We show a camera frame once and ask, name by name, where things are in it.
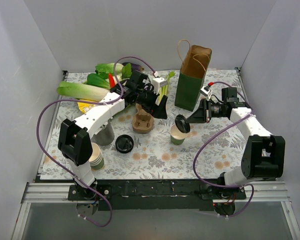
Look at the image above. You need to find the black coffee cup lid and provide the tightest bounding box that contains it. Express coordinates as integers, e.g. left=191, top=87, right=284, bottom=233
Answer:
left=174, top=114, right=191, bottom=134

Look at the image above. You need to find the single green paper cup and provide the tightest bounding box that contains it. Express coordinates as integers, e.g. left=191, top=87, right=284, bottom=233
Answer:
left=170, top=124, right=188, bottom=145

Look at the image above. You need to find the stack of green paper cups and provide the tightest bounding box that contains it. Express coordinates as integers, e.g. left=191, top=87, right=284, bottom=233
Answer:
left=88, top=142, right=105, bottom=170

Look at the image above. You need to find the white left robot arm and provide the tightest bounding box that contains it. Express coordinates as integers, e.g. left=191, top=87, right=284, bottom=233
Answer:
left=58, top=70, right=168, bottom=200

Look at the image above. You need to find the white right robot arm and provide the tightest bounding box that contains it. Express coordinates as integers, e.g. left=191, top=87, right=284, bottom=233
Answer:
left=175, top=85, right=286, bottom=199

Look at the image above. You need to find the brown cardboard cup carrier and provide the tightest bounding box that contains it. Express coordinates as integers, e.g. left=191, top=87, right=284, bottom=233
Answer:
left=132, top=103, right=154, bottom=134

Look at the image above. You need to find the celery stalk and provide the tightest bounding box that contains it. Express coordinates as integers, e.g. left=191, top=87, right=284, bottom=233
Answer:
left=157, top=71, right=175, bottom=104

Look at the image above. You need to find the purple eggplant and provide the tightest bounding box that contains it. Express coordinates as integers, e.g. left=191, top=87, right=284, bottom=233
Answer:
left=122, top=62, right=145, bottom=72

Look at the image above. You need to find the red carrot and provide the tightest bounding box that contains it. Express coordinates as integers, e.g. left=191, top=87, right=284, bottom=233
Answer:
left=108, top=73, right=116, bottom=88

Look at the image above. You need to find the green paper bag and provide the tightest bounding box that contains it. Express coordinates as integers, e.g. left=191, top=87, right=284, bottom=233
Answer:
left=174, top=44, right=212, bottom=111

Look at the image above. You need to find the floral table mat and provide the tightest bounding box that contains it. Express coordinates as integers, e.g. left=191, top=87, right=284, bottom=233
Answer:
left=40, top=69, right=246, bottom=181

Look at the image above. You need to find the green bok choy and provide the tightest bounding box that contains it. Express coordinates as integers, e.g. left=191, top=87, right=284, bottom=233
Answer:
left=86, top=73, right=111, bottom=90

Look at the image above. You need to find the green vegetable tray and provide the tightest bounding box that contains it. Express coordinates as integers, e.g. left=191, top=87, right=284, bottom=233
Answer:
left=82, top=74, right=144, bottom=117

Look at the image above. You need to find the grey straw holder cup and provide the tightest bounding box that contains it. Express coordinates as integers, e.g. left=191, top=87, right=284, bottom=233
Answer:
left=91, top=120, right=115, bottom=146

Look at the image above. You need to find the yellow corn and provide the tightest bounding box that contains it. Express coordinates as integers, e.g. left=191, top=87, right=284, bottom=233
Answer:
left=77, top=99, right=96, bottom=114

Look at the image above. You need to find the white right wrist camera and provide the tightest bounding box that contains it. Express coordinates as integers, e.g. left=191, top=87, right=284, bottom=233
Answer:
left=199, top=85, right=212, bottom=100

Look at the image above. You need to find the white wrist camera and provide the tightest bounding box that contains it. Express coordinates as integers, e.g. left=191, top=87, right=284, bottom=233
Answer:
left=151, top=77, right=168, bottom=89
left=199, top=85, right=212, bottom=100

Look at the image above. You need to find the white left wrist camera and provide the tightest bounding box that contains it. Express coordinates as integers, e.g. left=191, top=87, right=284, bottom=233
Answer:
left=151, top=77, right=168, bottom=89

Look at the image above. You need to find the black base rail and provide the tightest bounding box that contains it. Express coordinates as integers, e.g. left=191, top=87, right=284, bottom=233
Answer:
left=67, top=179, right=246, bottom=211

